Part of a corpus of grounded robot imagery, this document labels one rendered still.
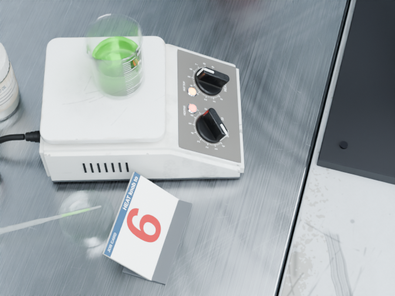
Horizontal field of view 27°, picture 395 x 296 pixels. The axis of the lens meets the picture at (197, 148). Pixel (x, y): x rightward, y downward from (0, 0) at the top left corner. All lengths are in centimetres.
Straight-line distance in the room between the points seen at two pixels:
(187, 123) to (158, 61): 7
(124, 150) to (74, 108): 6
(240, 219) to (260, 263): 5
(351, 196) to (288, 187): 7
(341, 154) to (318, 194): 5
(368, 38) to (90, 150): 34
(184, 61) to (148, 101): 8
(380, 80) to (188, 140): 23
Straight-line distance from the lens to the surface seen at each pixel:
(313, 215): 84
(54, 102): 81
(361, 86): 91
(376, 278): 83
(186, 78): 84
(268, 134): 88
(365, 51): 93
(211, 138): 82
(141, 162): 81
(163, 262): 81
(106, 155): 80
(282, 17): 97
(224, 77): 85
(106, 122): 79
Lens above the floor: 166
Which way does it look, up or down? 61 degrees down
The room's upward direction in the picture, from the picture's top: straight up
